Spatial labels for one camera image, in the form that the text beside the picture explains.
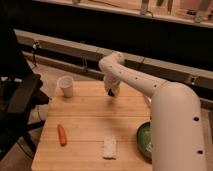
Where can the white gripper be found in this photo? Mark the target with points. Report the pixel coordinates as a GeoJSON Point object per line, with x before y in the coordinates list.
{"type": "Point", "coordinates": [114, 86]}

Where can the black eraser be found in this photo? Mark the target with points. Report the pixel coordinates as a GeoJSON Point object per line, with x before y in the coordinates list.
{"type": "Point", "coordinates": [110, 93]}

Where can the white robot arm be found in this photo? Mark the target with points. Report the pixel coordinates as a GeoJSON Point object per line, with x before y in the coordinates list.
{"type": "Point", "coordinates": [177, 136]}

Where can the white sponge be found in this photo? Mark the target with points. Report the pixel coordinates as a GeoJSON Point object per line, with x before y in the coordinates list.
{"type": "Point", "coordinates": [109, 148]}

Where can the white paper cup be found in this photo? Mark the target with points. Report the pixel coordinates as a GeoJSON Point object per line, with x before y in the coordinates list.
{"type": "Point", "coordinates": [65, 83]}

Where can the green bowl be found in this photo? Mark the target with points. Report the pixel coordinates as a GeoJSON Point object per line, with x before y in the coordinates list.
{"type": "Point", "coordinates": [143, 140]}

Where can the orange carrot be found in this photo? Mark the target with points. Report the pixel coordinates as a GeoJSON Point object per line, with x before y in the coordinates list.
{"type": "Point", "coordinates": [62, 135]}

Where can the black chair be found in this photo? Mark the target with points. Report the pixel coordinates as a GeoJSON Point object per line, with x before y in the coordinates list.
{"type": "Point", "coordinates": [20, 92]}

